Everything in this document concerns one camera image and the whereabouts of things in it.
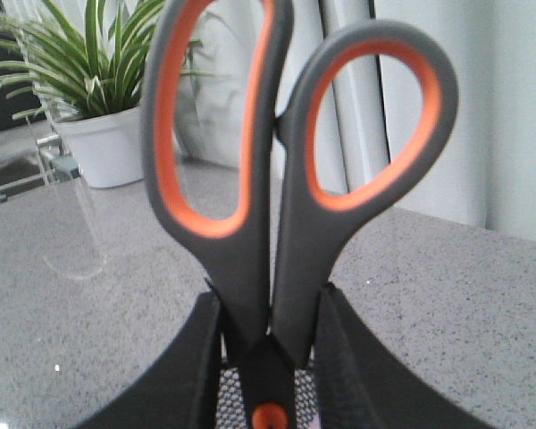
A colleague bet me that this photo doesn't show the black mesh pen holder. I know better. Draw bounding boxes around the black mesh pen holder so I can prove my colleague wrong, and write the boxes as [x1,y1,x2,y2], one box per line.
[215,363,319,428]

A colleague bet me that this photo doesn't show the clear acrylic stand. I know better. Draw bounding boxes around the clear acrylic stand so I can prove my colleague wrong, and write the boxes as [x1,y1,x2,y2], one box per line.
[0,12,105,280]

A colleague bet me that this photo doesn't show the pink highlighter pen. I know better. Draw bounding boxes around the pink highlighter pen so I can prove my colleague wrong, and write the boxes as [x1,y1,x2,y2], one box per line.
[298,409,321,429]

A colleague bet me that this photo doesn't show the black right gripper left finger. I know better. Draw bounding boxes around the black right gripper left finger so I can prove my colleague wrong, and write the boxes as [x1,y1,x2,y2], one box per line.
[78,289,222,428]

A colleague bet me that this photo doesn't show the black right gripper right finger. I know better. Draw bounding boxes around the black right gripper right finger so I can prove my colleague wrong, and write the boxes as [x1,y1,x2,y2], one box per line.
[314,284,490,428]

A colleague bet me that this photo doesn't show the green spider plant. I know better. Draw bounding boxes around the green spider plant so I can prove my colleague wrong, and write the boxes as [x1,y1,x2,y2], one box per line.
[0,1,165,121]

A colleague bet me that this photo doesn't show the grey curtain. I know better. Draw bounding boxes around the grey curtain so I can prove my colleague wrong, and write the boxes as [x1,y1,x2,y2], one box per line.
[168,1,536,241]

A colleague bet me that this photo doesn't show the grey and orange scissors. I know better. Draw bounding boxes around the grey and orange scissors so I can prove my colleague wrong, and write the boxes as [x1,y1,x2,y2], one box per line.
[141,1,458,428]

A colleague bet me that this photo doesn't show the white plant pot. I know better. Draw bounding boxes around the white plant pot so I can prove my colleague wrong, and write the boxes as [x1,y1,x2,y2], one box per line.
[54,107,144,189]

